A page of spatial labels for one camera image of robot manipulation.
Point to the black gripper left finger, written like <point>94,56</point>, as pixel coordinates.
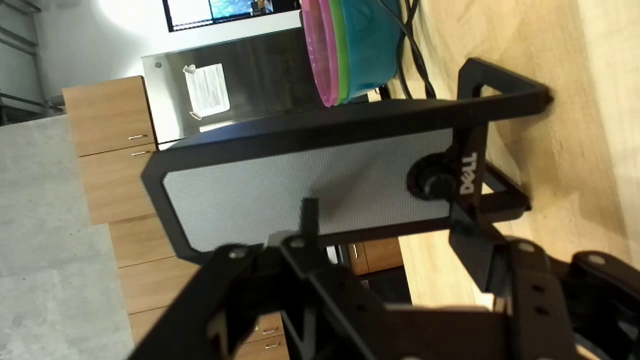
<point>253,307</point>

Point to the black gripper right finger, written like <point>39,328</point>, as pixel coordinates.
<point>487,261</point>

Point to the black grey Dell speaker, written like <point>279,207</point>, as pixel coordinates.
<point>301,180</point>

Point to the wooden base cabinet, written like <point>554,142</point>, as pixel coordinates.
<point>377,254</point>

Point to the white paper on refrigerator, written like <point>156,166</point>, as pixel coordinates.
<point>209,90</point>

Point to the stainless steel refrigerator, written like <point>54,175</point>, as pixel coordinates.
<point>266,81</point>

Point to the wooden cabinet over refrigerator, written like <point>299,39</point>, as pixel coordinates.
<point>110,112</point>

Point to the stacked purple teal bowls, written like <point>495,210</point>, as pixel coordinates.
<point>352,47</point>

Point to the glass door window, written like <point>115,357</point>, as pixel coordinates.
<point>227,12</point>

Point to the wide wooden wall cabinets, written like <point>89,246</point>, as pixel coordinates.
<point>153,281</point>

